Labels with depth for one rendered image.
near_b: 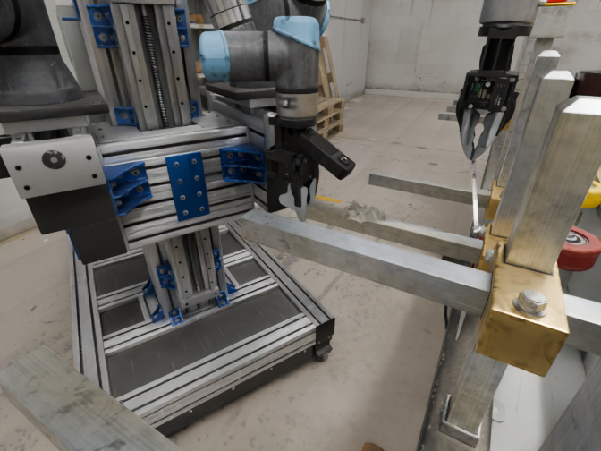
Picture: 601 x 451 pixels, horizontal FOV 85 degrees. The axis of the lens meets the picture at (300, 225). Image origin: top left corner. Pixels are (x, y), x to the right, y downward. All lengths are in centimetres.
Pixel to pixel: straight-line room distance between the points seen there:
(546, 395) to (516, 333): 45
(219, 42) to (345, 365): 122
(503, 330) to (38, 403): 32
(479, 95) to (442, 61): 771
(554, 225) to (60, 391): 38
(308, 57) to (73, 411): 52
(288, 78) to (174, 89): 46
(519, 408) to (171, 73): 102
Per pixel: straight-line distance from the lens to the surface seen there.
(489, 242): 60
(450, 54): 832
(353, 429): 133
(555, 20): 105
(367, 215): 61
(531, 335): 31
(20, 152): 73
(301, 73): 59
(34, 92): 84
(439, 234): 61
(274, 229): 38
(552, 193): 33
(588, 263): 59
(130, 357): 134
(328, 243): 35
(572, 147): 32
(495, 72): 61
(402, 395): 143
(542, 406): 74
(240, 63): 59
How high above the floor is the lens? 115
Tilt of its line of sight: 29 degrees down
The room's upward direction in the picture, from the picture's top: straight up
